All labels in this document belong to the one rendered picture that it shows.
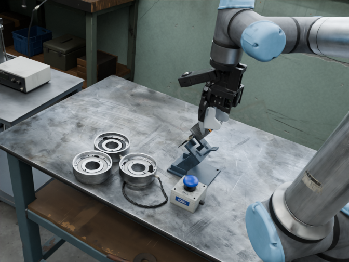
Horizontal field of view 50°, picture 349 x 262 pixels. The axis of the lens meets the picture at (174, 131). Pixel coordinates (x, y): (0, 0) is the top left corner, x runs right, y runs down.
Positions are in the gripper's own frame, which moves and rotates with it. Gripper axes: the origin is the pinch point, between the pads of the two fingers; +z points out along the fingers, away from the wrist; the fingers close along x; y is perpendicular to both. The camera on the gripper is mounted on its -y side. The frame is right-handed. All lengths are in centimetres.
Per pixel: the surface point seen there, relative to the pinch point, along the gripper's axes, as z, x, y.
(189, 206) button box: 13.5, -15.4, 6.1
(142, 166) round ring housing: 13.4, -10.0, -12.1
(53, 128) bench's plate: 15.6, -9.9, -46.4
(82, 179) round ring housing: 13.6, -24.2, -21.3
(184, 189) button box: 11.0, -13.4, 3.1
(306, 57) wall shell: 25, 149, -1
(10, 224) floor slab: 96, -2, -90
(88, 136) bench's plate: 15.6, -6.5, -35.2
